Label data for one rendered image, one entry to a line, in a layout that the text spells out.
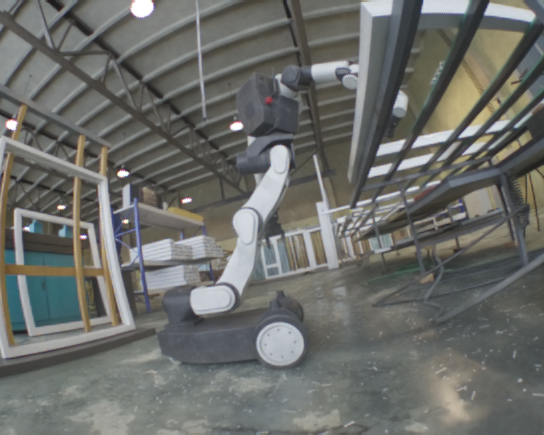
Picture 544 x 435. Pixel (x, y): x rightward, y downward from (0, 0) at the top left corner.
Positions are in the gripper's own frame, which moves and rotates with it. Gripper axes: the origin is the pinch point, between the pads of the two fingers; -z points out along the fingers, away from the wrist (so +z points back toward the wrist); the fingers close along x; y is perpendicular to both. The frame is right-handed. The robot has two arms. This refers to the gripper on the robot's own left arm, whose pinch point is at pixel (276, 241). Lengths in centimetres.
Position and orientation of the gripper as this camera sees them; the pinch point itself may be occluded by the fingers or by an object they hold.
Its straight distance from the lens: 138.6
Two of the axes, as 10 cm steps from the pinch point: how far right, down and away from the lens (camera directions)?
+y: -5.6, 2.0, 8.0
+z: -2.3, -9.7, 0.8
